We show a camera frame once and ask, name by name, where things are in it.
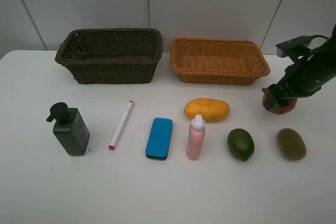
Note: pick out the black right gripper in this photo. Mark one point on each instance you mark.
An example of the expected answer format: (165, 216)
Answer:
(302, 79)

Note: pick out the red pomegranate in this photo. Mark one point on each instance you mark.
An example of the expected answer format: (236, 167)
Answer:
(279, 109)

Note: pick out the brown kiwi fruit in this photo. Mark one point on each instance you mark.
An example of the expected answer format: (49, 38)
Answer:
(291, 144)

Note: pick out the green avocado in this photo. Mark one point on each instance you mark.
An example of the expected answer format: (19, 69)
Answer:
(240, 144)

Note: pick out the yellow mango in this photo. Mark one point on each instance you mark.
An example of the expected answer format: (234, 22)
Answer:
(211, 110)

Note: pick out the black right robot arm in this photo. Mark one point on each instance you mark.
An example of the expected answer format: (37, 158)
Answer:
(319, 42)

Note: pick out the pink bottle white cap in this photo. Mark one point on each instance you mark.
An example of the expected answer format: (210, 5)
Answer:
(196, 136)

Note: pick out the orange wicker basket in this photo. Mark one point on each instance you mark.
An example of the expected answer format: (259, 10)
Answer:
(217, 61)

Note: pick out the blue whiteboard eraser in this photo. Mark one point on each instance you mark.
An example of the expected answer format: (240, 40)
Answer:
(159, 139)

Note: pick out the white marker pink caps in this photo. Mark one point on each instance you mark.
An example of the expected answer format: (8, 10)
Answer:
(120, 126)

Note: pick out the dark brown wicker basket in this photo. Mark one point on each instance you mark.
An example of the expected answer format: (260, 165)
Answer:
(111, 55)

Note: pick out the dark green pump bottle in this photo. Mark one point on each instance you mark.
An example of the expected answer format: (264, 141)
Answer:
(69, 129)

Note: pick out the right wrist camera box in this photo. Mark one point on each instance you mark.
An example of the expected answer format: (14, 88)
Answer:
(297, 46)

